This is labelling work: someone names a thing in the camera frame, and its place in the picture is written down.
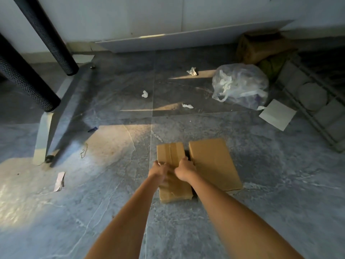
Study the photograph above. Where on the person's right hand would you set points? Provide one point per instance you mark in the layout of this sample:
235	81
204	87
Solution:
186	169

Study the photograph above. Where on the person's left hand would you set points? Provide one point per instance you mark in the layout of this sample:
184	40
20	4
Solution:
160	172

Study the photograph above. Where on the cardboard parcel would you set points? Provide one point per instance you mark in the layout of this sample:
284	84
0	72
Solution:
169	151
213	164

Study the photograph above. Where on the person's right forearm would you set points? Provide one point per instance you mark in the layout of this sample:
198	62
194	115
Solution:
237	221

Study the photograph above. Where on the person's left forearm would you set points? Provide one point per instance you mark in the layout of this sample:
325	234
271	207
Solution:
126	223

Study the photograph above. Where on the crumpled white tissue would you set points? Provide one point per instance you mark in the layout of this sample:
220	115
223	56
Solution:
187	106
145	94
192	71

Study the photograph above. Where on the torn paper scrap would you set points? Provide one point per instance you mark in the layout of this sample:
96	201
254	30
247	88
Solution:
59	182

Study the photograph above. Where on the clear plastic bag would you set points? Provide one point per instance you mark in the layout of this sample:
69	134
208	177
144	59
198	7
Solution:
240	83

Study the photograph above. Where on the white square paper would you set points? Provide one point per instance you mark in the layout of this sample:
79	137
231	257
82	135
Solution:
277	115

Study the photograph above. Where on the worn brown carton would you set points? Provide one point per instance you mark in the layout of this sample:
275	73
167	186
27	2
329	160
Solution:
258	48

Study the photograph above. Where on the grey plastic crate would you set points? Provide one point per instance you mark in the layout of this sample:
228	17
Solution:
323	134

